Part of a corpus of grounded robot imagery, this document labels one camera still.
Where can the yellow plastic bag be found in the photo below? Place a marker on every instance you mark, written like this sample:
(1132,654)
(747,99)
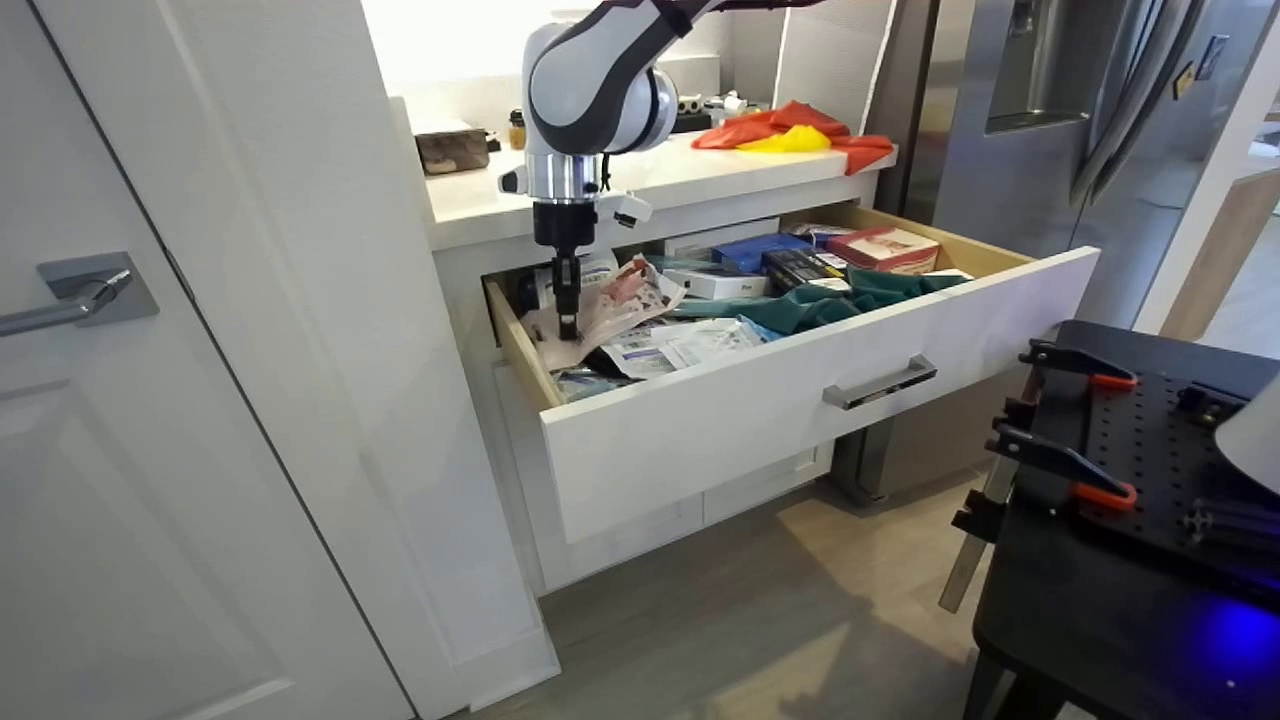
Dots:
(789,139)

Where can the red and white book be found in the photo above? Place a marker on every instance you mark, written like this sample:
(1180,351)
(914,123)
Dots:
(880,246)

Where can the orange and yellow items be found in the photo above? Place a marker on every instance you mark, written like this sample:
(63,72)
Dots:
(802,123)

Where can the white medical mask package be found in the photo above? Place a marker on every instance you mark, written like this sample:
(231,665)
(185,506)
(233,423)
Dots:
(585,387)
(684,347)

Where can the black small boxes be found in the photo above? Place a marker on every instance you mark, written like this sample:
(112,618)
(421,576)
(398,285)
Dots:
(802,268)

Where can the white panel door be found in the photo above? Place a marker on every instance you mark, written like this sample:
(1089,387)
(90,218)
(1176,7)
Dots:
(203,464)

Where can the stainless steel refrigerator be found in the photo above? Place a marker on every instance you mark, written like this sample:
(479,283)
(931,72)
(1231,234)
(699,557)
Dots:
(985,200)

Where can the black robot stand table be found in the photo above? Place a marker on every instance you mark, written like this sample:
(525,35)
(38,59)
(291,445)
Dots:
(1122,612)

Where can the black orange spring clamp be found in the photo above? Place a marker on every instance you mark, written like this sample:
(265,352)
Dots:
(1065,470)
(1075,366)

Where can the white wooden drawer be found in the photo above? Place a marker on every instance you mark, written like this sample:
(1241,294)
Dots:
(720,424)

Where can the blue flat pack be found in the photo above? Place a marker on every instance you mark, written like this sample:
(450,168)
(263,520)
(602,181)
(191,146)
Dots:
(762,248)

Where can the black small countertop item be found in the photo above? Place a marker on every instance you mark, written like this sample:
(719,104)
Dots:
(699,116)

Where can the teal fabric pouch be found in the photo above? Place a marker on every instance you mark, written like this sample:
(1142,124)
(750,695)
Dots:
(813,307)

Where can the small amber bottle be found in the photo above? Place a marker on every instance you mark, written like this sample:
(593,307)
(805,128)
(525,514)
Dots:
(519,128)

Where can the white phone box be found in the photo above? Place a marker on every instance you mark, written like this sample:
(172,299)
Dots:
(720,283)

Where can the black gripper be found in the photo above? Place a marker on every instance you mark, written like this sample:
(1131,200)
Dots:
(566,224)

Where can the white kitchen cabinet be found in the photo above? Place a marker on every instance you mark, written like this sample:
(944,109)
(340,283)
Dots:
(464,307)

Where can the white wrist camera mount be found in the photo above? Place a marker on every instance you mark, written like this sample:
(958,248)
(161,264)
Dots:
(620,205)

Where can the grey bar clamp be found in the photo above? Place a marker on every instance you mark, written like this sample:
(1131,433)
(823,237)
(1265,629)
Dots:
(975,546)

